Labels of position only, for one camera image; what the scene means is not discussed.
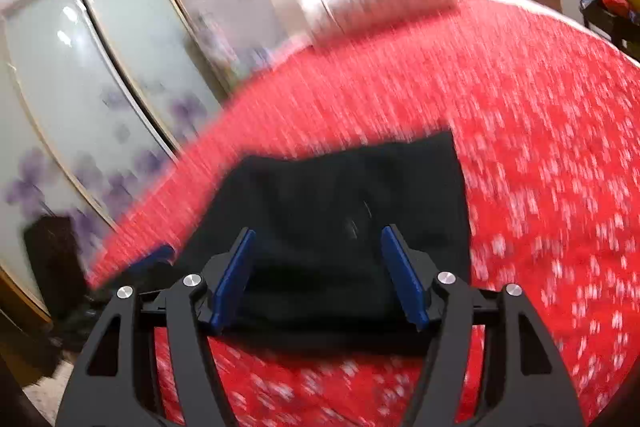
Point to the black pants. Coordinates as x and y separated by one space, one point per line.
325 197

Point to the floral glass wardrobe door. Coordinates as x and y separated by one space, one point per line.
140 32
55 107

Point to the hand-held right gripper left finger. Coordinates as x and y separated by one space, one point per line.
232 287

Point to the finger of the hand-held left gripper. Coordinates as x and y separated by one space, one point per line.
152 259

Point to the red floral bedspread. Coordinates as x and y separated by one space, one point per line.
525 132

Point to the red plush toy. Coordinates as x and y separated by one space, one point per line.
611 0

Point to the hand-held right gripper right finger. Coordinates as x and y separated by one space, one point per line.
407 287

